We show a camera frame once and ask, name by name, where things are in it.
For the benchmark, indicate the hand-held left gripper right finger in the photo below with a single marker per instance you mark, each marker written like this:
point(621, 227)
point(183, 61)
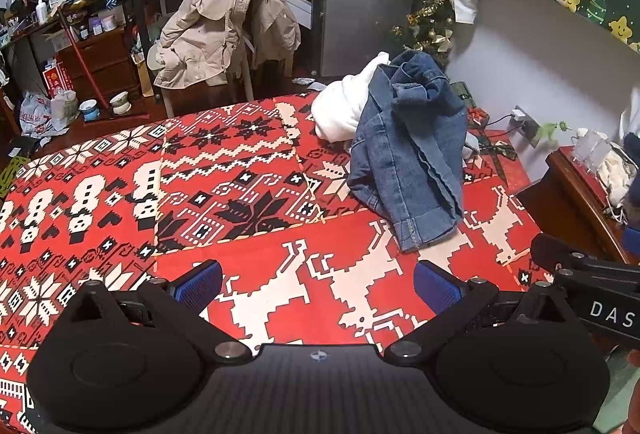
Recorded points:
point(435, 286)

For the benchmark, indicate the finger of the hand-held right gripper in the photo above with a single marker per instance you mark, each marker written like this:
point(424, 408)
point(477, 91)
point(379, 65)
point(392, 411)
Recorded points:
point(550, 251)

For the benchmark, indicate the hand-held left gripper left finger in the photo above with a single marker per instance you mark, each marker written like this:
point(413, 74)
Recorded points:
point(200, 286)

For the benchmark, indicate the blue denim shorts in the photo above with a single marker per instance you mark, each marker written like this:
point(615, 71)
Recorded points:
point(400, 139)

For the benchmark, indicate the wooden nightstand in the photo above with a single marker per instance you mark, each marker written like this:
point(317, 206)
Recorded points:
point(575, 199)

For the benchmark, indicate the red patterned blanket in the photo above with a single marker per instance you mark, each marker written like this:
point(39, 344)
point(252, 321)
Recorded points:
point(225, 194)

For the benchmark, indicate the clear plastic cups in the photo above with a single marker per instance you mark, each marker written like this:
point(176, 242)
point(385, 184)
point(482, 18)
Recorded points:
point(587, 148)

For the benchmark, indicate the green toy figurine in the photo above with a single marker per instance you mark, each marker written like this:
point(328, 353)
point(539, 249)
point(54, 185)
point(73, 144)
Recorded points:
point(550, 130)

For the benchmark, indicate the dark green patterned item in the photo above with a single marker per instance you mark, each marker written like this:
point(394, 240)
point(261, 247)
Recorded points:
point(460, 93)

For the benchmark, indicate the white and green cup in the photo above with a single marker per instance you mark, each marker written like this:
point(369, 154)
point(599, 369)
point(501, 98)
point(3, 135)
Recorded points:
point(121, 103)

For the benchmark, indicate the white sweater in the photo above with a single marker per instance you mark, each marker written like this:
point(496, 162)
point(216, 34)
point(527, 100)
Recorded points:
point(340, 109)

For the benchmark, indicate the blue and white cup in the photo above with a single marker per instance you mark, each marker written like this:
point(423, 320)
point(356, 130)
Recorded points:
point(90, 109)

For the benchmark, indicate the green cutout mat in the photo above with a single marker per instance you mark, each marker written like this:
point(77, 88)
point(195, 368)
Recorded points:
point(10, 172)

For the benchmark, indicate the wooden drawer cabinet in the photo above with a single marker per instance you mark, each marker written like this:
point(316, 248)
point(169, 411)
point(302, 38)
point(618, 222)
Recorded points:
point(100, 64)

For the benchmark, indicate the red cardboard box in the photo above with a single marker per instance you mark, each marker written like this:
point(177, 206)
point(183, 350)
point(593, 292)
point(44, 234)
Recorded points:
point(57, 79)

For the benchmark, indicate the small Christmas tree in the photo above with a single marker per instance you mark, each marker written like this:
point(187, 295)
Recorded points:
point(425, 27)

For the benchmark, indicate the white hanging cloth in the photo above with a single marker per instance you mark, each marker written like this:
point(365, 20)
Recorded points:
point(462, 4)

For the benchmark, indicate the beige jacket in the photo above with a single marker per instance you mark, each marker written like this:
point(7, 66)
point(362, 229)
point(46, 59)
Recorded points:
point(215, 14)

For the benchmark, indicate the cluttered wooden desk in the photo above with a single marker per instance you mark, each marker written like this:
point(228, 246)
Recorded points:
point(30, 33)

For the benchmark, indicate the white lotion bottle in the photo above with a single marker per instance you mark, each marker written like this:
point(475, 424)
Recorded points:
point(40, 12)

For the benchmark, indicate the wall socket with charger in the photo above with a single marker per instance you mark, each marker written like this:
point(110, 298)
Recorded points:
point(520, 117)

